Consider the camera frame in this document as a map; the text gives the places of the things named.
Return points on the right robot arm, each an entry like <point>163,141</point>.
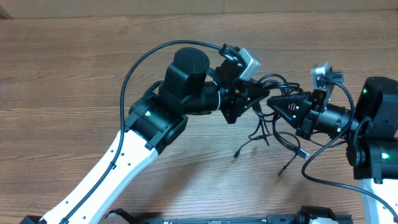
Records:
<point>368,126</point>

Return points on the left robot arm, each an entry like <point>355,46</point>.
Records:
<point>156,120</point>

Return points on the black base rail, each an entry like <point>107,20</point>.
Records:
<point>306,215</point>

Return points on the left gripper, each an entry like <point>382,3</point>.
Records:
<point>236,99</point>

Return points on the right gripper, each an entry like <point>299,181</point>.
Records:
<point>300,102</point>

